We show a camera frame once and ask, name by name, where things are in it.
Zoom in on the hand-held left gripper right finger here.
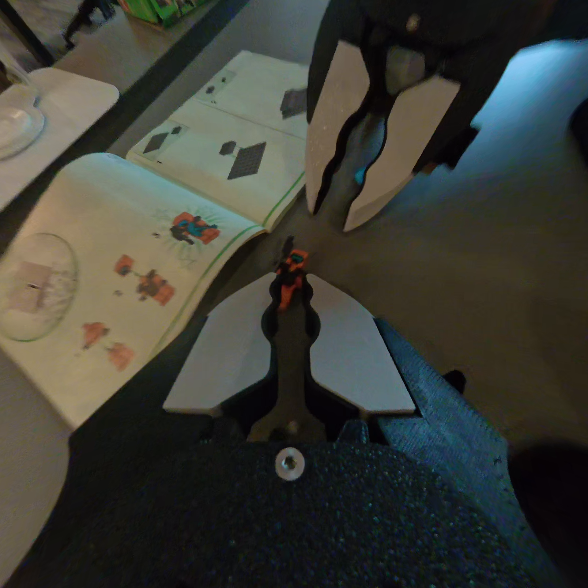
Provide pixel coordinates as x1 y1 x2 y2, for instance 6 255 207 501
306 274 417 417

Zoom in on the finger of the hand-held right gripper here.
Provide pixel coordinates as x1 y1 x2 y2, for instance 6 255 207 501
305 42 370 214
344 76 460 232

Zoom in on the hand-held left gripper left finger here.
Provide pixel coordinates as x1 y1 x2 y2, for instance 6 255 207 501
164 274 278 416

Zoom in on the orange pumpkin face brick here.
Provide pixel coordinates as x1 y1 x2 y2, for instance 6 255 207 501
283 250 310 277

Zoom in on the white instruction booklet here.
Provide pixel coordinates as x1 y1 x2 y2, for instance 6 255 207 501
0 50 313 431

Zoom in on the green toy brick box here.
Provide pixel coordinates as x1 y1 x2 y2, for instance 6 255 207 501
118 0 201 27

